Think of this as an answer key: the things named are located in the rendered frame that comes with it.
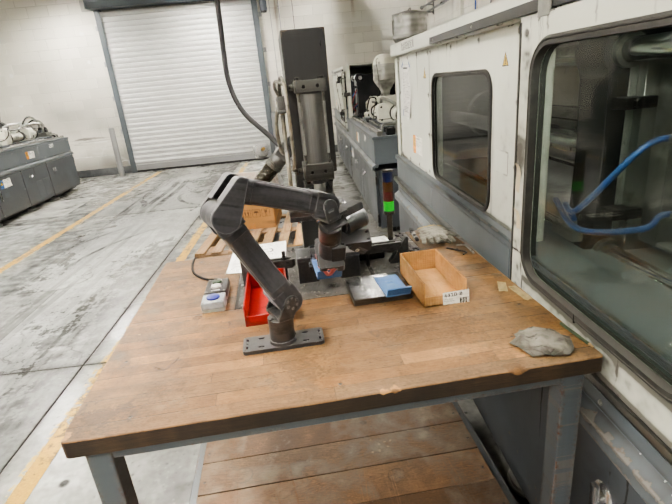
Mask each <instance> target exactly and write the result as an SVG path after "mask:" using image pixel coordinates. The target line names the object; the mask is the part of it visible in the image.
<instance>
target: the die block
mask: <svg viewBox="0 0 672 504"><path fill-rule="evenodd" d="M309 262H311V261H303V262H297V267H298V275H299V281H300V284H302V283H309V282H317V281H320V279H317V276H316V273H315V270H314V269H313V271H311V270H310V267H309ZM344 262H345V269H344V270H343V271H342V276H341V278H346V277H353V276H361V270H360V258H359V254H356V255H349V256H345V260H344Z"/></svg>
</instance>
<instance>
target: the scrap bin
mask: <svg viewBox="0 0 672 504"><path fill-rule="evenodd" d="M278 270H279V271H280V272H281V273H282V274H283V275H284V276H285V277H286V271H285V267H284V268H278ZM263 291H264V290H263V289H262V288H261V287H260V285H259V284H258V282H257V281H256V280H255V279H254V277H253V276H252V275H251V274H250V272H247V278H246V286H245V293H244V301H243V312H244V318H245V324H246V327H249V326H256V325H263V324H268V319H267V317H268V316H269V315H270V314H269V313H268V312H267V311H266V306H267V303H268V298H267V297H266V296H265V295H264V294H263Z"/></svg>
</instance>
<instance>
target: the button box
mask: <svg viewBox="0 0 672 504"><path fill-rule="evenodd" d="M195 259H197V258H193V260H192V264H191V270H192V273H193V274H194V275H195V276H196V277H198V278H200V279H203V280H206V281H208V283H207V286H206V289H205V292H204V295H208V294H214V293H222V292H225V293H226V296H227V299H228V295H229V290H230V281H229V278H223V279H220V280H222V282H221V283H220V284H221V286H220V287H218V288H211V285H212V284H213V283H212V282H213V281H214V280H217V279H219V278H205V277H202V276H200V275H198V274H196V273H195V271H194V262H195Z"/></svg>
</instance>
